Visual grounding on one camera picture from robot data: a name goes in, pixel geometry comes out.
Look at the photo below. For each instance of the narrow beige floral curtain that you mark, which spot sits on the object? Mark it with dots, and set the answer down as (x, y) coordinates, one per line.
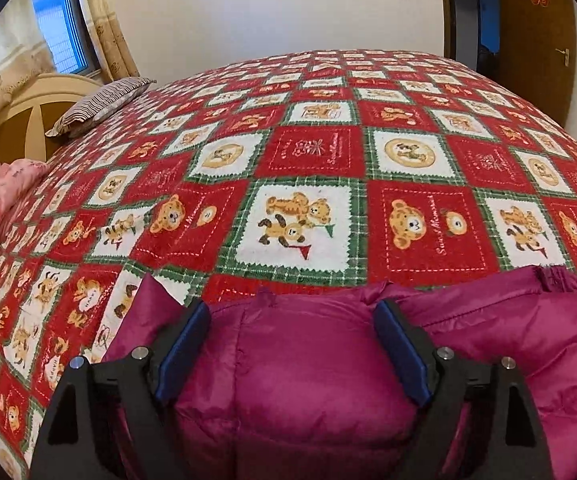
(111, 35)

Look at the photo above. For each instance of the red bear-print blanket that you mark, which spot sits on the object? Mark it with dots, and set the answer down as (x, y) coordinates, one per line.
(293, 160)

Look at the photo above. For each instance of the striped pillow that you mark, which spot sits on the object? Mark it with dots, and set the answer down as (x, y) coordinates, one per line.
(98, 105)

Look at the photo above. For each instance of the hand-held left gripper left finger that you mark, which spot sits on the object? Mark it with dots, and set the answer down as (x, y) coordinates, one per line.
(183, 350)

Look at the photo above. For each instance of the cream wooden headboard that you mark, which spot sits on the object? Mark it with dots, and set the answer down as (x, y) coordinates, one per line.
(18, 110)

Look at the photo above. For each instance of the purple down jacket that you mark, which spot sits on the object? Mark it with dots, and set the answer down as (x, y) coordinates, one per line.
(293, 385)

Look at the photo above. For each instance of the window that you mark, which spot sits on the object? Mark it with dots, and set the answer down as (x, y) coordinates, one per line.
(63, 25)

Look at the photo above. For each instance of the brown door frame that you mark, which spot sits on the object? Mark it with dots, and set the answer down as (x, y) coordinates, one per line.
(448, 10)

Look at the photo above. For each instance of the brown wooden door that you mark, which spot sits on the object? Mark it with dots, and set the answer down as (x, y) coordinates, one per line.
(528, 60)

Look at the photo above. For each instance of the wide beige floral curtain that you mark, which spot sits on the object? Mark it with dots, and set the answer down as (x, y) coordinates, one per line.
(3, 45)

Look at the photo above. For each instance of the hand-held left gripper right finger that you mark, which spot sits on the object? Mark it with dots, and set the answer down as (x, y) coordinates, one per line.
(401, 350)

